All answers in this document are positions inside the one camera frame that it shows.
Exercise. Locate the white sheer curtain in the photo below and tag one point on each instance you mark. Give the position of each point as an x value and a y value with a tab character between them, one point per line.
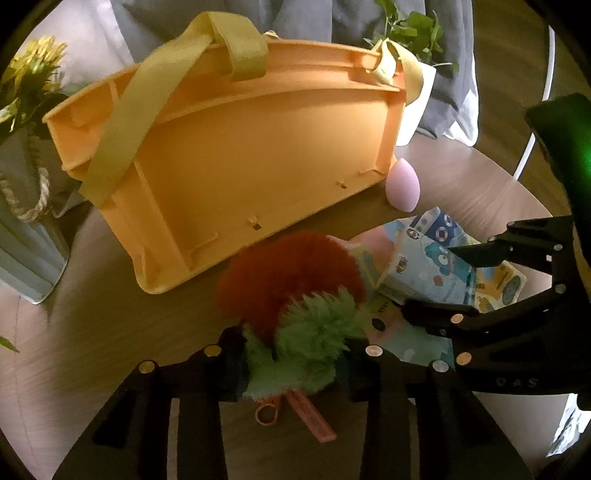
464	120

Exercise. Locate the green leafy plant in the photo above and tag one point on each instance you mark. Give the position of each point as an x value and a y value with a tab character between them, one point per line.
415	27

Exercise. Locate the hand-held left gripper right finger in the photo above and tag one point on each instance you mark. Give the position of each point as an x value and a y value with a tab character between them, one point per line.
369	374

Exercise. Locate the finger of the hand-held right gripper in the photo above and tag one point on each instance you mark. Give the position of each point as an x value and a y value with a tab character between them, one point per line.
526	242
485	330

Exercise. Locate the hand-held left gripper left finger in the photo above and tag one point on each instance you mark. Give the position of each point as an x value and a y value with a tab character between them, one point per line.
226	364

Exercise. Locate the red and green plush toy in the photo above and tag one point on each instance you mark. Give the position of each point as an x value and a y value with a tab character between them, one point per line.
286	277

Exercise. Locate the blue cartoon print tissue packet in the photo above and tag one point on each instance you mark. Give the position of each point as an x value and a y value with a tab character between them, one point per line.
425	263

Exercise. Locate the yellow cartoon print tissue packet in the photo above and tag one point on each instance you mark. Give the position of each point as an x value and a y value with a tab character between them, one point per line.
501	288

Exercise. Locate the pale blue tissue packet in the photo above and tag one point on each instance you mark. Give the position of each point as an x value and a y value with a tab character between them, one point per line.
406	344

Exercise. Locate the beige curtain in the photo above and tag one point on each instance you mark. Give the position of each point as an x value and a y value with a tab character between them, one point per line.
92	41

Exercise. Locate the pink egg-shaped makeup sponge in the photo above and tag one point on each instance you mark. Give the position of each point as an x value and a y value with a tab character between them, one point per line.
401	187

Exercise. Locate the white metal hoop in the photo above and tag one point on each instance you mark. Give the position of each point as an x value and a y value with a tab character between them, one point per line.
547	69

